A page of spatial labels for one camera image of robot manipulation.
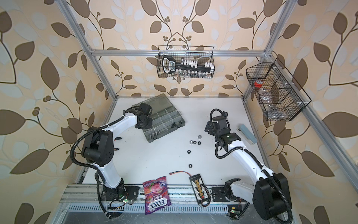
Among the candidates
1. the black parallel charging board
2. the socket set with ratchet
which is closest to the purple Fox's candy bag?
the black parallel charging board

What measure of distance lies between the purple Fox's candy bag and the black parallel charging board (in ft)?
0.48

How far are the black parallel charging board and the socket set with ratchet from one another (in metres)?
0.64

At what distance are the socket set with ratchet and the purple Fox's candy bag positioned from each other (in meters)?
0.68

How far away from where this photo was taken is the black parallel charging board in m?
0.72

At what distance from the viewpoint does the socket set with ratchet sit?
2.73 feet

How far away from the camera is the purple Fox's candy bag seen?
71cm
